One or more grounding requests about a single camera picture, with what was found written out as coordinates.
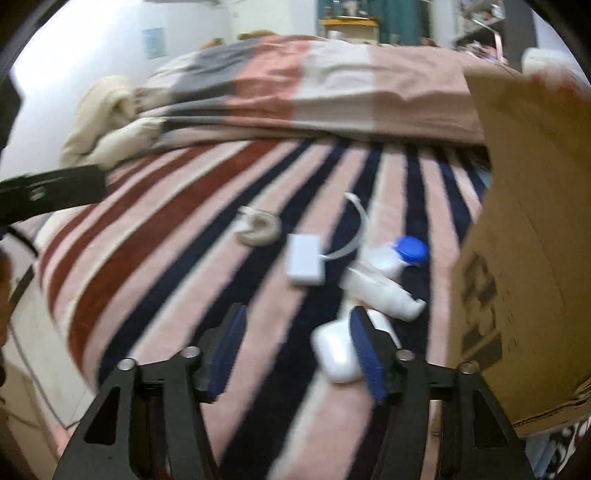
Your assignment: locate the white earbuds case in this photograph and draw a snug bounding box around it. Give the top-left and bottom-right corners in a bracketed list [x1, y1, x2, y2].
[311, 318, 363, 384]

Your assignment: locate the cream fluffy blanket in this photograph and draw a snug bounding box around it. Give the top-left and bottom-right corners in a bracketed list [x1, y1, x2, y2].
[59, 75, 162, 171]

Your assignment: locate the blue white contact lens case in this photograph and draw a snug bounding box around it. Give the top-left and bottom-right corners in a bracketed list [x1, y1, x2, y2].
[366, 236, 430, 280]

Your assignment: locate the striped pink fleece blanket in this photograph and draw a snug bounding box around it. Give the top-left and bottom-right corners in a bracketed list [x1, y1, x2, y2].
[36, 139, 487, 479]

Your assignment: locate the brown cardboard box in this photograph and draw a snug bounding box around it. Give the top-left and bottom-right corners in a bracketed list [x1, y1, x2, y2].
[447, 70, 590, 437]

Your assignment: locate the folded pink grey duvet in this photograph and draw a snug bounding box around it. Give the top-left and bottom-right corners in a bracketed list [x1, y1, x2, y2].
[135, 35, 490, 145]

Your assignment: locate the brown teddy bear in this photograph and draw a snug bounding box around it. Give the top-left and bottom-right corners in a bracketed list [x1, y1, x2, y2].
[236, 29, 276, 41]

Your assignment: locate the yellow wooden shelf unit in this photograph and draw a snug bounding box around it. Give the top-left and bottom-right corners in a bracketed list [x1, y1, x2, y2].
[320, 16, 380, 45]

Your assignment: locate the teal curtain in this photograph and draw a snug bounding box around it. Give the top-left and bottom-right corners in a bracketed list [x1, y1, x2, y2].
[317, 0, 430, 46]

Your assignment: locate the dark grey bookshelf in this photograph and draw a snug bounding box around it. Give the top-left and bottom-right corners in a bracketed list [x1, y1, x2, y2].
[452, 0, 537, 71]

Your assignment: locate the white charger adapter with cable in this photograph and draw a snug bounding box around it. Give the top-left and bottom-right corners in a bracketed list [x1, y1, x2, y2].
[286, 192, 369, 286]

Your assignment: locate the coiled white cable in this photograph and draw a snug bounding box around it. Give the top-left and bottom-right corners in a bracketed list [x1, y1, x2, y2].
[233, 205, 283, 247]

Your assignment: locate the light blue wall poster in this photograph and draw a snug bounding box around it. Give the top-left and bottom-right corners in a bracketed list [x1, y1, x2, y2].
[142, 27, 166, 60]

